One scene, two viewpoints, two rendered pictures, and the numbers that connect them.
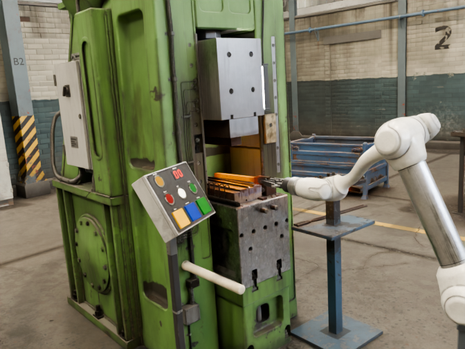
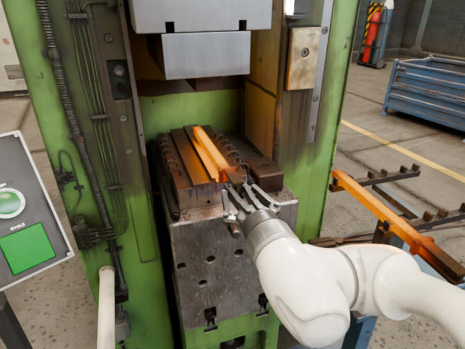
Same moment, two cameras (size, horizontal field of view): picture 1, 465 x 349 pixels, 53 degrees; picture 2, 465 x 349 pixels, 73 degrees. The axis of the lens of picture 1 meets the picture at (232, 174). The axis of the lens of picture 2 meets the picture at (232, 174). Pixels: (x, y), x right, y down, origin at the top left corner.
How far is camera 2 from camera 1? 1.82 m
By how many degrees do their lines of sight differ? 27
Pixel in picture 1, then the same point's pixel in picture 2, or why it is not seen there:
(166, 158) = (34, 105)
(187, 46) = not seen: outside the picture
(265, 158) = (284, 118)
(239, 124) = (194, 50)
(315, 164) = (419, 91)
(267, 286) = (236, 324)
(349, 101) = not seen: outside the picture
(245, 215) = (190, 235)
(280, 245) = not seen: hidden behind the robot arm
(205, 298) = (149, 307)
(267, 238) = (242, 267)
